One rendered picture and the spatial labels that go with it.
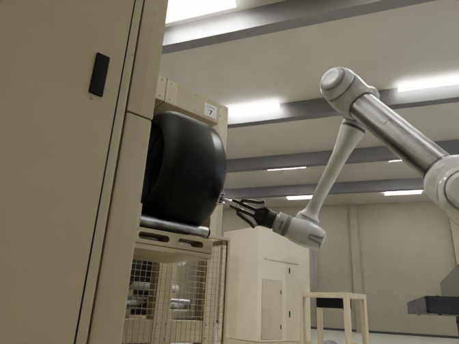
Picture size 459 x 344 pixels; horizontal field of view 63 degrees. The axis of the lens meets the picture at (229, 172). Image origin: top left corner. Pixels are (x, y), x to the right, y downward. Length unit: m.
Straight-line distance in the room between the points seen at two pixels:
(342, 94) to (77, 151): 1.03
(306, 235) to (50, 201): 1.12
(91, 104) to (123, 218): 0.18
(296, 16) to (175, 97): 3.93
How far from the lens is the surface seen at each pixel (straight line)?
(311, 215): 1.67
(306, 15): 5.83
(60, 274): 0.56
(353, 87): 1.41
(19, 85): 0.61
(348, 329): 4.01
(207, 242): 1.58
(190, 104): 2.19
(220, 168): 1.56
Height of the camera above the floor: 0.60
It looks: 20 degrees up
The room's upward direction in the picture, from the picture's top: 3 degrees clockwise
